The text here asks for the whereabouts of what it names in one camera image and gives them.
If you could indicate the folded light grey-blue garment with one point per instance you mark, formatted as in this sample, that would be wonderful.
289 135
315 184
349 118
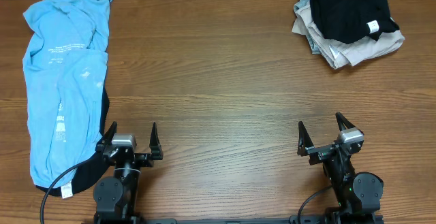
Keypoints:
304 24

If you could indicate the light blue printed t-shirt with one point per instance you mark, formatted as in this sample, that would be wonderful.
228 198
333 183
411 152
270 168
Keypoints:
65 68

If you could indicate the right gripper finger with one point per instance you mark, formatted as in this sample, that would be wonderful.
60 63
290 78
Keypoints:
304 142
343 123

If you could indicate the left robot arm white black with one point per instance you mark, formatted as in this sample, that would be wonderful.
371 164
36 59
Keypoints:
116 196

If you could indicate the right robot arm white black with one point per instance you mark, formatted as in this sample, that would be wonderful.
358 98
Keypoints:
358 194

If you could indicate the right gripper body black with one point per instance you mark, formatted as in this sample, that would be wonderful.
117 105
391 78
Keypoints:
321 153

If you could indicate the folded beige garment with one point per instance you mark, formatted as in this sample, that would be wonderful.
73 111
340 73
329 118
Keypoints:
338 54

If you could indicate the black garment on left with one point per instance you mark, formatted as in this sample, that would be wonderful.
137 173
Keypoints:
92 169

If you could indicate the folded black garment on pile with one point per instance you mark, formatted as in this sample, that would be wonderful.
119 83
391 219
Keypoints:
348 21

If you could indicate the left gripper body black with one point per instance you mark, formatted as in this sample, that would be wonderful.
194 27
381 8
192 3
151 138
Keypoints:
137 156

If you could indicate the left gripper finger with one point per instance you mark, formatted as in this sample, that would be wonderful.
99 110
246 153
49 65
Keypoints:
154 145
107 137

